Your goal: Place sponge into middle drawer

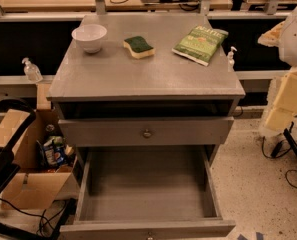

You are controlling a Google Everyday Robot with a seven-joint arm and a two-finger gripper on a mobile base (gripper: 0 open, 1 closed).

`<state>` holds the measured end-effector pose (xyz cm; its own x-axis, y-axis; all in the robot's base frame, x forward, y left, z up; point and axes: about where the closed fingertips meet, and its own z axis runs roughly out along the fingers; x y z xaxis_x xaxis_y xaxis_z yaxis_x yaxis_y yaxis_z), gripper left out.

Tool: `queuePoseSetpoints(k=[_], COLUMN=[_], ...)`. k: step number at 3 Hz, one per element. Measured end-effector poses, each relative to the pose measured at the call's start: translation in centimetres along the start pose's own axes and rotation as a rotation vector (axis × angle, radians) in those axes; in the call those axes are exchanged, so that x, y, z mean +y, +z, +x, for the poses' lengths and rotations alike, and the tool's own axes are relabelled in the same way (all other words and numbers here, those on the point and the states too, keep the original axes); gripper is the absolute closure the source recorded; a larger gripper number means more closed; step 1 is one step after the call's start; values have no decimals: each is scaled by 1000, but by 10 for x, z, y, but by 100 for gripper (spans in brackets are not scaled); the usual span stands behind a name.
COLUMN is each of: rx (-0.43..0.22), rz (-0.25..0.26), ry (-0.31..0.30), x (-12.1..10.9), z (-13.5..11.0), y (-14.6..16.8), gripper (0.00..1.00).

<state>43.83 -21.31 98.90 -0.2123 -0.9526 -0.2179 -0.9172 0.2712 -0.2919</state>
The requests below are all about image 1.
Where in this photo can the small white pump bottle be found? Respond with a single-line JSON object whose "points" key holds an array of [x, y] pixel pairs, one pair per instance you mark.
{"points": [[230, 58]]}

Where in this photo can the black chair frame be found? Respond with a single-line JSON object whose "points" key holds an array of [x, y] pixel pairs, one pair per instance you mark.
{"points": [[7, 168]]}

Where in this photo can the grey middle drawer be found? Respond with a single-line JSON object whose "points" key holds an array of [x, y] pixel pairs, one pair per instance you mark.
{"points": [[146, 131]]}

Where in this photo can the open grey bottom drawer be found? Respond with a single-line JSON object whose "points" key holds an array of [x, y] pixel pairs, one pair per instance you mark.
{"points": [[147, 193]]}

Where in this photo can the crumpled snack packaging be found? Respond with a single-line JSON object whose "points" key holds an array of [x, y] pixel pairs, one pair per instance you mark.
{"points": [[54, 152]]}

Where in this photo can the grey wooden drawer cabinet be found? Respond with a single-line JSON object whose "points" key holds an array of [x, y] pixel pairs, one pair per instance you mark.
{"points": [[112, 84]]}

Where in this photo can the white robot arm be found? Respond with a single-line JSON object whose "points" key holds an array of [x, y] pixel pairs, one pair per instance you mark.
{"points": [[287, 53]]}

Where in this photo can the green chip bag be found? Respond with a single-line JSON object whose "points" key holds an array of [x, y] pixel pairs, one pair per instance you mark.
{"points": [[200, 44]]}

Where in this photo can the open cardboard box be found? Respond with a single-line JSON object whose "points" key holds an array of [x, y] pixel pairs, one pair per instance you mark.
{"points": [[36, 186]]}

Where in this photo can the green and yellow sponge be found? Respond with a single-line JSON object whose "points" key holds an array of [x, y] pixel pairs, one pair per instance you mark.
{"points": [[138, 47]]}

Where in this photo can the clear sanitizer pump bottle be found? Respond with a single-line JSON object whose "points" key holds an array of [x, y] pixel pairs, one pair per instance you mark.
{"points": [[31, 71]]}

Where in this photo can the white ceramic bowl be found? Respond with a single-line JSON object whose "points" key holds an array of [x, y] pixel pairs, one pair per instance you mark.
{"points": [[89, 37]]}

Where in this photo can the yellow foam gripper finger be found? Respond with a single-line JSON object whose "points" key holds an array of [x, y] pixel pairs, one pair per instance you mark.
{"points": [[284, 106], [271, 37]]}

